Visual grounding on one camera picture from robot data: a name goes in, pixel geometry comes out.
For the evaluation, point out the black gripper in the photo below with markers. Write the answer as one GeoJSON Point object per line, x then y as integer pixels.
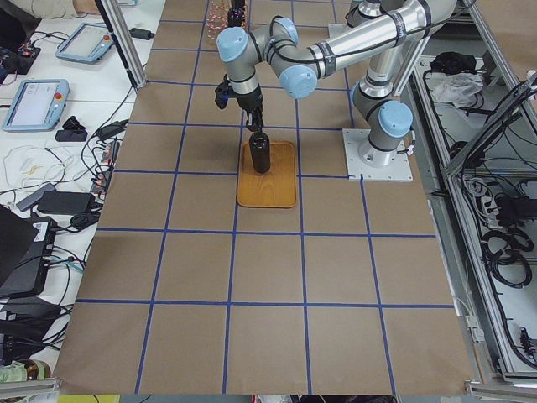
{"type": "Point", "coordinates": [250, 101]}

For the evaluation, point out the dark wine bottle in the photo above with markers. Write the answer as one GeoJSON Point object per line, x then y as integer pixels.
{"type": "Point", "coordinates": [259, 145]}
{"type": "Point", "coordinates": [236, 13]}

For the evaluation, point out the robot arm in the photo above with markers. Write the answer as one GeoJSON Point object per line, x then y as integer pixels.
{"type": "Point", "coordinates": [377, 34]}

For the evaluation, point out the wooden tray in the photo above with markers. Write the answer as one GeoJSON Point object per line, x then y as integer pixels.
{"type": "Point", "coordinates": [276, 188]}

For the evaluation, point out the teach pendant upper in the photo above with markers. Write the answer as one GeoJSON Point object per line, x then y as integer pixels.
{"type": "Point", "coordinates": [87, 44]}

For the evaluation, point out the teach pendant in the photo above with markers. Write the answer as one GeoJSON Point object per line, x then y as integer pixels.
{"type": "Point", "coordinates": [87, 44]}
{"type": "Point", "coordinates": [37, 106]}

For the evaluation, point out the crumpled white cloth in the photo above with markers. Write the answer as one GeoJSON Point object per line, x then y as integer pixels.
{"type": "Point", "coordinates": [460, 90]}

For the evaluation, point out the teach pendant lower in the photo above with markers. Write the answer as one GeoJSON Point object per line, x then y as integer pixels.
{"type": "Point", "coordinates": [37, 106]}

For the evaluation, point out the black power adapter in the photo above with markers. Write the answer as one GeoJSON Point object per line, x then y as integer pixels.
{"type": "Point", "coordinates": [65, 203]}

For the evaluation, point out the black laptop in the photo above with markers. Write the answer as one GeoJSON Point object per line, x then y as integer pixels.
{"type": "Point", "coordinates": [26, 243]}

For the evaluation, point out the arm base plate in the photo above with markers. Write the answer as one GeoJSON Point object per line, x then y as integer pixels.
{"type": "Point", "coordinates": [338, 32]}
{"type": "Point", "coordinates": [365, 163]}

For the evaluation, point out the copper wire bottle basket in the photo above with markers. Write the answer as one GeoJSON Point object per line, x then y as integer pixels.
{"type": "Point", "coordinates": [216, 19]}

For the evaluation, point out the aluminium frame post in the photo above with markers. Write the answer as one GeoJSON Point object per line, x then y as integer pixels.
{"type": "Point", "coordinates": [113, 18]}

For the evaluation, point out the aluminium side frame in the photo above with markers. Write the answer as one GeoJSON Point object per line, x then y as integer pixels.
{"type": "Point", "coordinates": [480, 170]}

